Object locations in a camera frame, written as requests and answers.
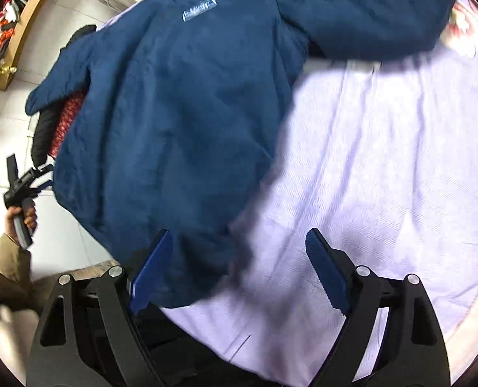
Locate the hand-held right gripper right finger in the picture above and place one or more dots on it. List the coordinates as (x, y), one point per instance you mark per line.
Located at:
(327, 276)

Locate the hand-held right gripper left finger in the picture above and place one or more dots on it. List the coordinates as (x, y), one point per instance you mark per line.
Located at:
(152, 274)

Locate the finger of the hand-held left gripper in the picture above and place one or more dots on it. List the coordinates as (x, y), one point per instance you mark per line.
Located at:
(43, 170)

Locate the navy blue jacket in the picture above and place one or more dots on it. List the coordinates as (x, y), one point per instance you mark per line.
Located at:
(162, 129)

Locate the person's left forearm tan sleeve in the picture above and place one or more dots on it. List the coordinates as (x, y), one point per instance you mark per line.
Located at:
(9, 266)

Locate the person's left hand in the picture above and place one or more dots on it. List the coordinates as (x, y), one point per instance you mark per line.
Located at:
(29, 217)

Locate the black garment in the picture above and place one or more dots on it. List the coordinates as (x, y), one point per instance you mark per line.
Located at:
(45, 129)

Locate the red floral blanket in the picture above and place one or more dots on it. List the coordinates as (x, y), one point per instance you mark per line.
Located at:
(65, 125)

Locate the dark cloth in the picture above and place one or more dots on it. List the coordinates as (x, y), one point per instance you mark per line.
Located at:
(223, 354)

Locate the lavender flower print bed sheet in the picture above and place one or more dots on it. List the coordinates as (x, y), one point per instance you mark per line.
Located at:
(384, 169)

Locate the wooden shelf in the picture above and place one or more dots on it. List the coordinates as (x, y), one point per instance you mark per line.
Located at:
(21, 20)

